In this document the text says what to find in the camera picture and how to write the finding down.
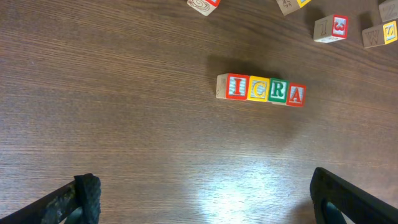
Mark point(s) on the yellow block centre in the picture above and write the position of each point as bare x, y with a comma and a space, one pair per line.
289, 6

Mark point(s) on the red I block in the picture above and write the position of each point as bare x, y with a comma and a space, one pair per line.
232, 86

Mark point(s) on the yellow C block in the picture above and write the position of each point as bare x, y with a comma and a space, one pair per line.
258, 89

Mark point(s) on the red 3 block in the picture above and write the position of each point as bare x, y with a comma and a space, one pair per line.
331, 29

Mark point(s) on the green R block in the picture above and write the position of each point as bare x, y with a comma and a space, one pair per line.
278, 91

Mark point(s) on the red U block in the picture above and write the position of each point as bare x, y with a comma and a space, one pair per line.
205, 7

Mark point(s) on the green V block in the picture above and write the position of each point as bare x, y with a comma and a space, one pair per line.
388, 10

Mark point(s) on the red A block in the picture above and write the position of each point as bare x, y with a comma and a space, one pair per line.
296, 95

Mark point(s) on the yellow K block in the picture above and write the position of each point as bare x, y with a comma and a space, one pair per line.
380, 35

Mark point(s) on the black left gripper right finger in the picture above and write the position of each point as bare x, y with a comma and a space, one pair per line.
334, 199

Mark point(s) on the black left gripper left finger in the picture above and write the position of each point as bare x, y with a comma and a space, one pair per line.
75, 202

